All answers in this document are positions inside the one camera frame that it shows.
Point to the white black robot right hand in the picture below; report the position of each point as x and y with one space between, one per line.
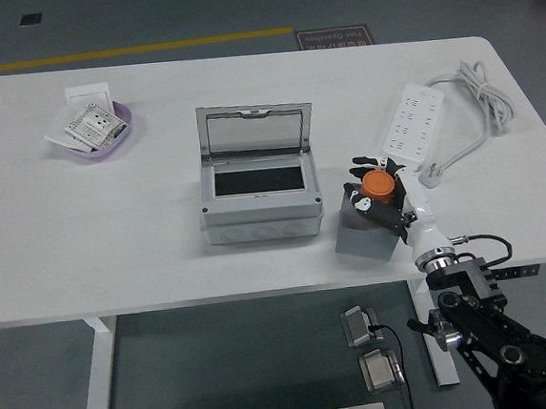
418 201

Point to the orange cylinder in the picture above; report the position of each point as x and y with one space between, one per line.
379 185

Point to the transparent hinged box lid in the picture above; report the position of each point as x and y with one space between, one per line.
254 129

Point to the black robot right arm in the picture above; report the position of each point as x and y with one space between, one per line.
476 287

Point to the grey cube with round hole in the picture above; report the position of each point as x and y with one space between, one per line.
363 247

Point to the grey electrical junction box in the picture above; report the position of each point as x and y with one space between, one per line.
265 224

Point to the white power strip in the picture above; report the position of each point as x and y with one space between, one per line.
412 125

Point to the black table control panel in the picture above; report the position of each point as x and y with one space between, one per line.
518 271

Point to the silver foot pedal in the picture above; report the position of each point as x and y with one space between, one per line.
378 372
355 326

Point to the dark floor sign with lettering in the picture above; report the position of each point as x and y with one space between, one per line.
335 38

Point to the purple plastic tray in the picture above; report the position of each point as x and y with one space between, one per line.
101 153

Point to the socket plate with printed label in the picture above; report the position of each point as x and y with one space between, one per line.
91 124

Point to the white flat plate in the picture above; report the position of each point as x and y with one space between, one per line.
56 130

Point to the black floor hatch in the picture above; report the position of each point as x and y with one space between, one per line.
30 19

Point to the plain white switch plate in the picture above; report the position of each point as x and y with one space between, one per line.
87 94

